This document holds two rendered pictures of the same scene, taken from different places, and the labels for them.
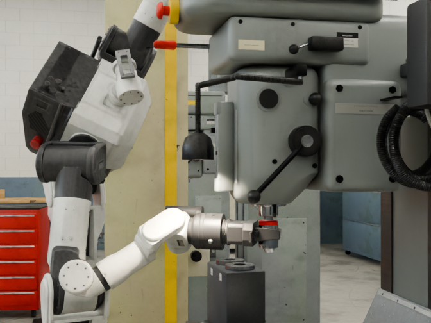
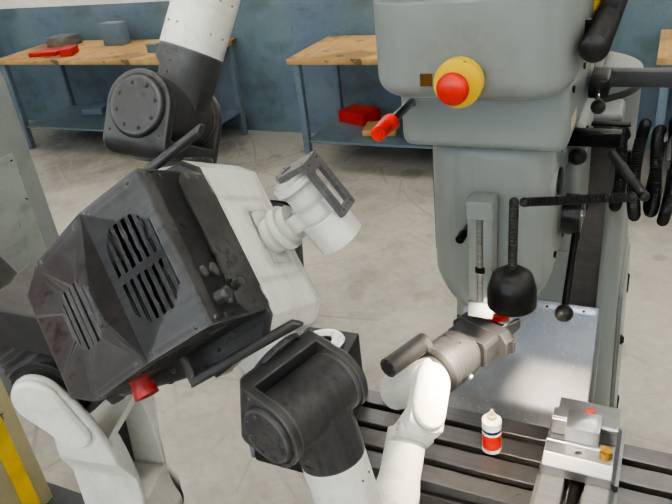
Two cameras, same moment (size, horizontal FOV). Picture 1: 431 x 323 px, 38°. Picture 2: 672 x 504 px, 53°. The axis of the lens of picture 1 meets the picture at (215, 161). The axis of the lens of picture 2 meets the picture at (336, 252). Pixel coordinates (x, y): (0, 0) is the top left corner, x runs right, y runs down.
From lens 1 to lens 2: 148 cm
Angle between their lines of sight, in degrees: 56
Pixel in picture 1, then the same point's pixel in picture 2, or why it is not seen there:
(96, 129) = (298, 316)
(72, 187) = (356, 443)
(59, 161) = (324, 420)
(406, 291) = not seen: hidden behind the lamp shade
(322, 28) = not seen: hidden behind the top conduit
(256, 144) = (548, 245)
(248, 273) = (351, 348)
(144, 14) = (209, 36)
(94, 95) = (257, 256)
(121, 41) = (184, 107)
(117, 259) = (412, 481)
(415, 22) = not seen: outside the picture
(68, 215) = (367, 485)
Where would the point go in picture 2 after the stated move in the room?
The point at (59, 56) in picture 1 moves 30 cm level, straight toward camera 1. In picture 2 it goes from (168, 208) to (424, 230)
